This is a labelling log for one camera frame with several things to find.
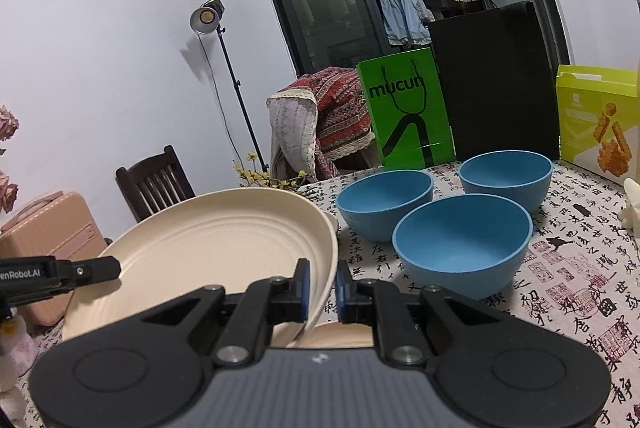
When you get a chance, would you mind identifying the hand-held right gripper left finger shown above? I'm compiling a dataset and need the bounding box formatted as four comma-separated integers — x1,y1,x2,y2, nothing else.
140,258,312,369

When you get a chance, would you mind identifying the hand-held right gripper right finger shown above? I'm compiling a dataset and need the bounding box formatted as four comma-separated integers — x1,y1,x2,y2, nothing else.
336,259,506,369

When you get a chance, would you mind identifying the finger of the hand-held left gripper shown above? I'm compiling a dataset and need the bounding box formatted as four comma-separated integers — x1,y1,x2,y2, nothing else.
70,256,122,289

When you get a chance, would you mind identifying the cream plate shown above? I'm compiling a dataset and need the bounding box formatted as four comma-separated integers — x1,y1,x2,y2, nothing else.
272,208,375,350
61,189,341,349

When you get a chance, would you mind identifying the blue bowl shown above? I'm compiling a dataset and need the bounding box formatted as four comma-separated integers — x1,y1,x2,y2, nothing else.
392,194,534,301
459,151,554,214
337,169,435,243

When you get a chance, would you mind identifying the pink suitcase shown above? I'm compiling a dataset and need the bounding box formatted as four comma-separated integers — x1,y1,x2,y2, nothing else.
0,191,109,329

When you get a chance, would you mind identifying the pink white vase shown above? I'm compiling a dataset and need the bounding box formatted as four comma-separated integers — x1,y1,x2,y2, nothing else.
0,315,40,414

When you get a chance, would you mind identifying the dark wooden chair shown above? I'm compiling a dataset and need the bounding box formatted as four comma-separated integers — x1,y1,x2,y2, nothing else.
116,145,197,223

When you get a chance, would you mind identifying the yellow flower branch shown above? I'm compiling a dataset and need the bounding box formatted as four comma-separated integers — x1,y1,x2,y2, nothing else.
232,153,321,199

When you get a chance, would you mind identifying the dried rose bouquet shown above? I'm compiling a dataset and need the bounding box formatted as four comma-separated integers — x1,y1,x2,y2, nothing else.
0,105,21,215

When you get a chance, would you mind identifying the grey quilted lace-trimmed cloth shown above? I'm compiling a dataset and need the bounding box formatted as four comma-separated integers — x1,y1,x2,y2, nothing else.
266,88,321,181

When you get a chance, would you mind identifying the red patterned blanket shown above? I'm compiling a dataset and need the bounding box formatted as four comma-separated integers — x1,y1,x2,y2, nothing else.
277,68,376,179

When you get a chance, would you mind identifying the green paper bag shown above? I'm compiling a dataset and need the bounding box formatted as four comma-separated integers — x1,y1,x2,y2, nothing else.
356,48,457,171

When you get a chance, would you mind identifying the black paper bag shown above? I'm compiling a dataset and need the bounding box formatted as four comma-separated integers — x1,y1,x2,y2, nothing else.
425,0,561,161

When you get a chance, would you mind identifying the studio lamp on stand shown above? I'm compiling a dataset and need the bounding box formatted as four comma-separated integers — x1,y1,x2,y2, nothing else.
190,0,269,173

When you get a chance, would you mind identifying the white rubber glove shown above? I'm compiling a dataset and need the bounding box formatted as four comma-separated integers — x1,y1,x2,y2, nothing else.
619,178,640,239

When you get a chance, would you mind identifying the yellow-green snack box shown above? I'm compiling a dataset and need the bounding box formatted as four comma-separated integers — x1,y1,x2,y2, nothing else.
556,65,640,181

